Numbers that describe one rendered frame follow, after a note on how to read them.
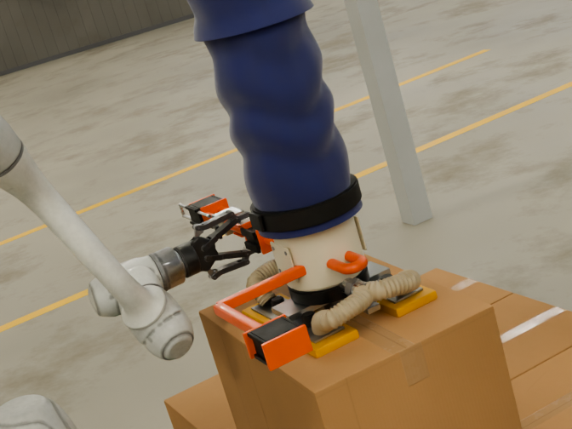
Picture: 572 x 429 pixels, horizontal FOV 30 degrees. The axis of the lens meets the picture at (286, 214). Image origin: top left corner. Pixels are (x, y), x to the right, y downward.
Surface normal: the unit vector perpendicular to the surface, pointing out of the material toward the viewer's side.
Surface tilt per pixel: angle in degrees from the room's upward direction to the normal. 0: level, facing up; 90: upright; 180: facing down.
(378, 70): 90
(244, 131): 92
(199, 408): 0
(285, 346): 90
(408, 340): 1
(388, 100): 90
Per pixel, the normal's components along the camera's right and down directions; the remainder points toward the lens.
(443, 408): 0.42, 0.16
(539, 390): -0.27, -0.92
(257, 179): -0.70, 0.28
